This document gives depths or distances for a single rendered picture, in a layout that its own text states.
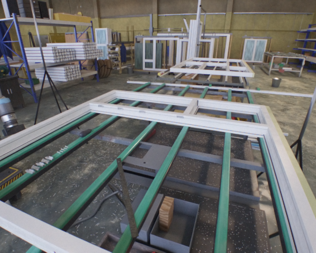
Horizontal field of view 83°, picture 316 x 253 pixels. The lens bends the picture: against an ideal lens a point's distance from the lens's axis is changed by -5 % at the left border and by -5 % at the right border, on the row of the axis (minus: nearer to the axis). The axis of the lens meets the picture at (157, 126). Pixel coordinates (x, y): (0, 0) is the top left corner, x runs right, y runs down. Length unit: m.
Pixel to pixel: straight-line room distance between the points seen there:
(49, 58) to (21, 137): 4.53
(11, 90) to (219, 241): 4.95
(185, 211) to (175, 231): 0.12
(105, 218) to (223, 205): 1.28
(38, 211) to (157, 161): 1.45
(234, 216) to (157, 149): 0.54
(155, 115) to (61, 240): 1.02
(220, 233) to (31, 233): 0.57
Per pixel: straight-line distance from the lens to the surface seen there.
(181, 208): 1.06
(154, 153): 1.03
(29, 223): 0.72
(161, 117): 1.38
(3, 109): 1.60
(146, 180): 1.31
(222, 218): 0.75
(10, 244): 2.02
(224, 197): 0.82
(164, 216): 0.93
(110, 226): 1.80
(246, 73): 3.51
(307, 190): 0.89
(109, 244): 1.00
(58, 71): 5.85
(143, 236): 0.93
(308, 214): 0.79
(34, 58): 6.17
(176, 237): 1.00
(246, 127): 1.32
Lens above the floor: 1.43
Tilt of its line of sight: 25 degrees down
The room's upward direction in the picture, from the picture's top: straight up
